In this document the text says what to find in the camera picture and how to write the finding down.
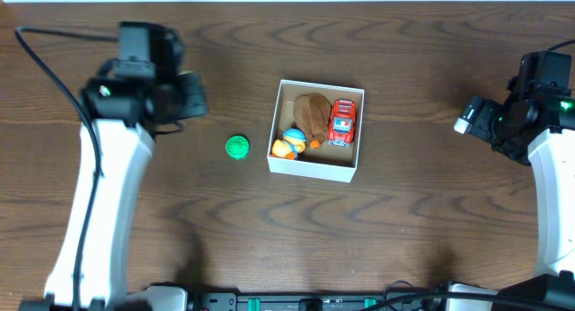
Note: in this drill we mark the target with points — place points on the white cardboard box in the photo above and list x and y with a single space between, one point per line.
333 163

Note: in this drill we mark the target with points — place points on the black rail with green clips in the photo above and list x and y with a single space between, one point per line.
235 300

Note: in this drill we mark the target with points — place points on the red toy fire truck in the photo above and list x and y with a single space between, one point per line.
341 126

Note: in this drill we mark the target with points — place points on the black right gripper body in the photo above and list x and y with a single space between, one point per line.
490 124

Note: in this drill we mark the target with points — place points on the yellow blue duck toy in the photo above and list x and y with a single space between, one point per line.
292 144

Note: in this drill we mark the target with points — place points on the brown plush toy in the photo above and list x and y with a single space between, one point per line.
311 114

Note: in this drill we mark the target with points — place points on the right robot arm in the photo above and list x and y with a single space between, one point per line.
533 127

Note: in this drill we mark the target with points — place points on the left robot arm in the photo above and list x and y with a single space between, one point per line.
134 98

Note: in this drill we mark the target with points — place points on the green ridged ball toy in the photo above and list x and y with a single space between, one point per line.
237 147

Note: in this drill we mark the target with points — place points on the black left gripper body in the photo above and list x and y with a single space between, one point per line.
190 96

